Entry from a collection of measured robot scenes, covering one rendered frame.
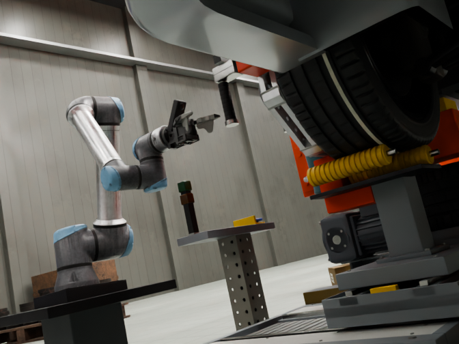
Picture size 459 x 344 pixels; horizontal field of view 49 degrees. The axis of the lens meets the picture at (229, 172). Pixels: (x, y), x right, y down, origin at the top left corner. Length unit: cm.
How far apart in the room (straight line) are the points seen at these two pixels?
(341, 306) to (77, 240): 129
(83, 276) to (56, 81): 848
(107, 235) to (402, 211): 135
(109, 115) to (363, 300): 143
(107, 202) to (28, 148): 746
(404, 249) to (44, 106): 915
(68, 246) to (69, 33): 920
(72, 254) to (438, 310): 153
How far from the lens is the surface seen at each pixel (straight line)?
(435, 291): 128
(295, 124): 153
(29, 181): 956
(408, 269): 135
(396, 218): 150
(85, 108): 224
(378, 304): 134
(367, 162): 143
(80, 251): 230
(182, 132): 177
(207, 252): 1162
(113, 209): 235
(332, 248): 191
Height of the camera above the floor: 31
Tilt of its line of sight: 10 degrees up
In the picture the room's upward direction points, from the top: 12 degrees counter-clockwise
